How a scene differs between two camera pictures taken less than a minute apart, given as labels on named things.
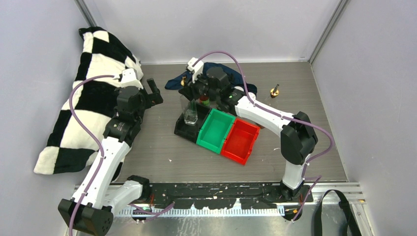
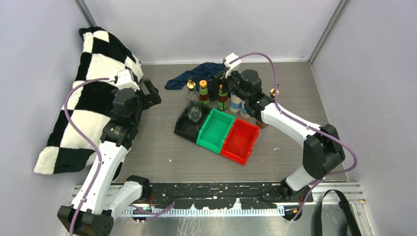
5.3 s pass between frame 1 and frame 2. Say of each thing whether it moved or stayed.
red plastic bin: stayed
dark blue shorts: stayed
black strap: stayed
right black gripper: moved
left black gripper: stayed
